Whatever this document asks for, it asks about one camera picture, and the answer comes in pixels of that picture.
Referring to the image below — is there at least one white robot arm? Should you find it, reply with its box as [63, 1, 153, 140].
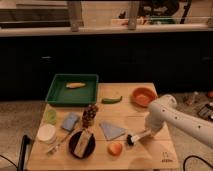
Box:
[145, 95, 213, 149]

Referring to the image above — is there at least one green plastic tray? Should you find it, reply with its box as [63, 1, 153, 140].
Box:
[46, 74, 99, 107]

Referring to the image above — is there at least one orange bowl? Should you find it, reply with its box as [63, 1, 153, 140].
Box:
[131, 87, 157, 107]

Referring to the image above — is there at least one orange peach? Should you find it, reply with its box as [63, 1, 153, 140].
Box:
[108, 141, 123, 156]

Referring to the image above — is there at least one blue triangular cloth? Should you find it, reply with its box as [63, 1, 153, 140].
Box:
[99, 122, 126, 141]

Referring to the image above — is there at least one green chili pepper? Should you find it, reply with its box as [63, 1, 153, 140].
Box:
[101, 96, 122, 104]

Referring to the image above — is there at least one purple grape bunch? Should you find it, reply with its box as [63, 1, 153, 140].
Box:
[82, 104, 98, 127]

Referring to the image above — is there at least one white bar on plate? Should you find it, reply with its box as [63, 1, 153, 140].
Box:
[74, 130, 92, 158]

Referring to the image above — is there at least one black round plate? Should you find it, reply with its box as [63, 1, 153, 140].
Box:
[69, 131, 96, 159]

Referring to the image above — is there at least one blue sponge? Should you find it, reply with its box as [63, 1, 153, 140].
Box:
[61, 113, 79, 131]

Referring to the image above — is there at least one yellow corn cob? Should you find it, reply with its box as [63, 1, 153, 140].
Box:
[66, 82, 86, 89]

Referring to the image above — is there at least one silver fork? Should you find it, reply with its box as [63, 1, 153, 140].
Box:
[46, 129, 75, 156]

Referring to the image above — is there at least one black cable right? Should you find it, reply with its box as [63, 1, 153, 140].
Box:
[182, 154, 213, 171]

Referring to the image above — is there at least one black clamp post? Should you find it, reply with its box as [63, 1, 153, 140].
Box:
[17, 135, 31, 171]

